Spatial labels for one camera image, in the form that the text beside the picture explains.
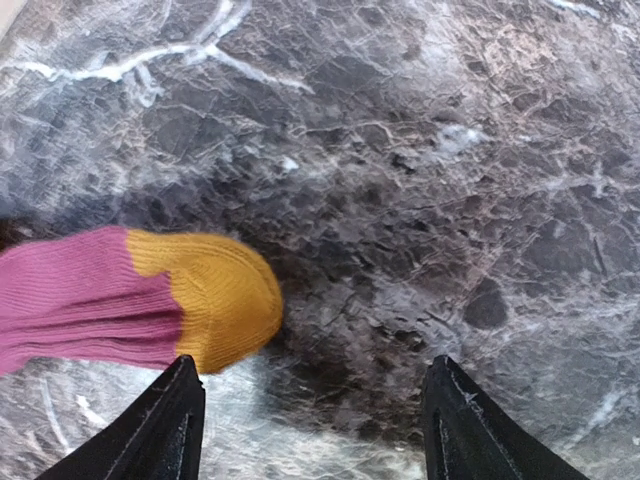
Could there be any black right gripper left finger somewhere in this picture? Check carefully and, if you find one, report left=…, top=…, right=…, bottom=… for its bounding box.
left=39, top=355, right=205, bottom=480

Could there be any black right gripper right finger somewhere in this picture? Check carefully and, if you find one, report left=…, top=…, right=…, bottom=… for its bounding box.
left=422, top=355, right=587, bottom=480

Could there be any purple striped sock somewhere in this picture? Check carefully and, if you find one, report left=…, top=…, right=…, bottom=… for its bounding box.
left=1, top=226, right=284, bottom=374

